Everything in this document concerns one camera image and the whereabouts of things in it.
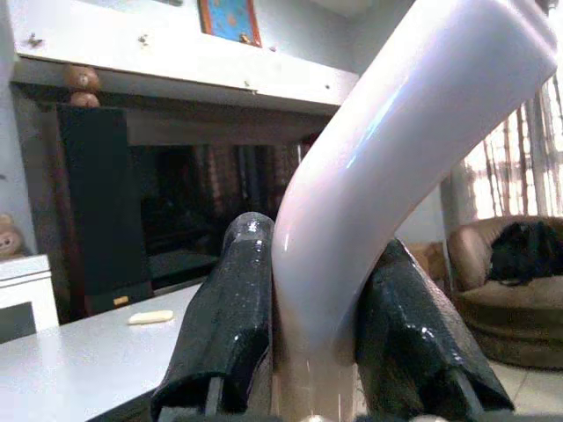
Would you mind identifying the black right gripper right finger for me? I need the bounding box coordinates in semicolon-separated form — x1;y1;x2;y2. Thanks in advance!
354;238;515;418

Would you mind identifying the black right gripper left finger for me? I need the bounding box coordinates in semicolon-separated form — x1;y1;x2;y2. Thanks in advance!
150;211;275;419

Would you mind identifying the white curved broom handle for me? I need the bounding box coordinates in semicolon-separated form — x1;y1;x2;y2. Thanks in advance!
270;0;559;422

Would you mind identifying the small cream oblong object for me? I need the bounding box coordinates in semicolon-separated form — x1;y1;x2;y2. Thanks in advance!
127;309;174;326

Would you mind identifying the brown sofa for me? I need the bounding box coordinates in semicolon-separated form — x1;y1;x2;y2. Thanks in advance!
448;215;563;370

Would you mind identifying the black television screen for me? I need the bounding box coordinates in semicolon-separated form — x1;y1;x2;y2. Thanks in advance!
129;142;304;282

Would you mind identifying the black bag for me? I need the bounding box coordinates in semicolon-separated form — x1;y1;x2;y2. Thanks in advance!
488;221;563;287

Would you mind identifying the white table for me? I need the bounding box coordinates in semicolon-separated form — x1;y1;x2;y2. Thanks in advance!
0;282;208;422

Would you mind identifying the tall black speaker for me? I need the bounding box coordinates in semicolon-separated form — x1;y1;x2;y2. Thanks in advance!
56;103;155;309

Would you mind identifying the window with curtain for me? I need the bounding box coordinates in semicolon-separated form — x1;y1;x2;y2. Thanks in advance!
464;74;563;220

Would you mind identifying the white cabinet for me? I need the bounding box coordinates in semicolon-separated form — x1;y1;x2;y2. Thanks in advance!
0;253;61;345

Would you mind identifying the light brown bear plush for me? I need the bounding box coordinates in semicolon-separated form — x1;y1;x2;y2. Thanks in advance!
0;214;26;260

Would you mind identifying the brown bear plush toy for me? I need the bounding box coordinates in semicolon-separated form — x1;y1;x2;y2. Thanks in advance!
62;63;101;109

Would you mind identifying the white wall shelf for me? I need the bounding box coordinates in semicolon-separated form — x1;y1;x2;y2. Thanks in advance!
9;0;361;106

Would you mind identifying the blue picture with orange frame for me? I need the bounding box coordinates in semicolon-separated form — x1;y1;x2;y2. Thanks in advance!
197;0;263;48

